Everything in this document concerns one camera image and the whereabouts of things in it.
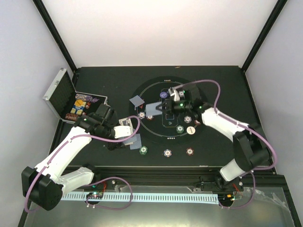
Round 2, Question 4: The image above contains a purple round button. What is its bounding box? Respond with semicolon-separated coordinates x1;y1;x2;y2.
160;92;168;98

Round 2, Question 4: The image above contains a blue playing card deck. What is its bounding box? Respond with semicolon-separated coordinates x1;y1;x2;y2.
123;134;142;150

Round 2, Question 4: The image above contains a white round dealer button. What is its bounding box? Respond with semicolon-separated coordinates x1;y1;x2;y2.
186;126;196;135

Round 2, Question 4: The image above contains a green poker chip stack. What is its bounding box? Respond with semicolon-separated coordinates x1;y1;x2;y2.
139;146;148;155

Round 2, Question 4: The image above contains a blue white poker chip stack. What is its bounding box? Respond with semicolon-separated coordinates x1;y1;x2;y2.
163;149;172;157

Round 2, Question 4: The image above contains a red brown poker chip stack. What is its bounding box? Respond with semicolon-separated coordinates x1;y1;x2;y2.
186;148;194;156

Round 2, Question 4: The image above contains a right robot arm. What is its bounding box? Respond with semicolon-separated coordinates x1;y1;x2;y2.
155;85;272;191

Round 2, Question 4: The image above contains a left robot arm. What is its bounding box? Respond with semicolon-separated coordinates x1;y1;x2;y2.
21;104;139;213

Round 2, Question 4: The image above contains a round black poker mat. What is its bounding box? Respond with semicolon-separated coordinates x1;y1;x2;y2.
129;76;205;145

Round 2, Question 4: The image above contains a left base circuit board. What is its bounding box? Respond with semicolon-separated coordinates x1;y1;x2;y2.
86;192;103;200

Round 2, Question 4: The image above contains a base circuit board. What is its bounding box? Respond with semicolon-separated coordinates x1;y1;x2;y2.
86;192;103;200
218;194;242;201

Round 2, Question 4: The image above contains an aluminium poker chip case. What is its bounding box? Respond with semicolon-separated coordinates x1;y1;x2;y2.
43;68;108;124

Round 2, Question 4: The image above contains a right base circuit board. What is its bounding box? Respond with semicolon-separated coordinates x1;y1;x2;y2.
218;194;242;201

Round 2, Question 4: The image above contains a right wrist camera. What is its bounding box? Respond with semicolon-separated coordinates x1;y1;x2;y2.
168;87;180;102

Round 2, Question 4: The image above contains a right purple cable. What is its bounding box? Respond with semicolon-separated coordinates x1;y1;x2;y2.
174;79;279;210

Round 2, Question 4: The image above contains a purple cable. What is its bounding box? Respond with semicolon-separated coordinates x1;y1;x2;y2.
174;79;279;210
24;115;141;212

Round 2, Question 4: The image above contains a white slotted cable duct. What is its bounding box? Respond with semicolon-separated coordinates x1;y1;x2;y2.
61;192;219;205

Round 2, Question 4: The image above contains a black aluminium rail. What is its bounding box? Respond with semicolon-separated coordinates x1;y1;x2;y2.
97;166;220;186

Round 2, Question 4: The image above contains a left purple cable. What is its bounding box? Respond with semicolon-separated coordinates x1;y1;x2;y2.
24;115;141;212

